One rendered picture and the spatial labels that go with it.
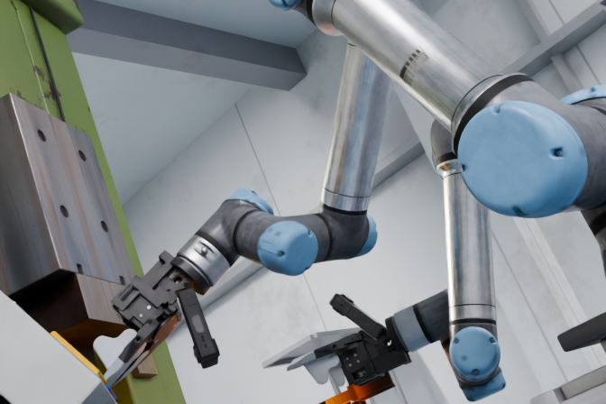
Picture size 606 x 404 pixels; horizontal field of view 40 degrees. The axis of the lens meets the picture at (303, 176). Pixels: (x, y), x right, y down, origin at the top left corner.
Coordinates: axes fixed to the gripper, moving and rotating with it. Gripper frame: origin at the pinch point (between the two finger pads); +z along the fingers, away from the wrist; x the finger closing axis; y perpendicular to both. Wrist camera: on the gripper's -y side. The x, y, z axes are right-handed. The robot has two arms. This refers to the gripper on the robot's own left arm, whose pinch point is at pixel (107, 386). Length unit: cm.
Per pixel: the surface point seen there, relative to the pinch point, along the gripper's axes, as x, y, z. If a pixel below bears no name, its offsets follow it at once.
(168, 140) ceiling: -469, 205, -192
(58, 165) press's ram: -40, 49, -28
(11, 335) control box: 27.1, 5.7, 4.2
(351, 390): -62, -26, -36
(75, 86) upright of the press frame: -91, 88, -60
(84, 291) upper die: -36.1, 24.1, -12.0
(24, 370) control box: 27.1, 1.8, 6.0
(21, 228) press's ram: -33, 41, -13
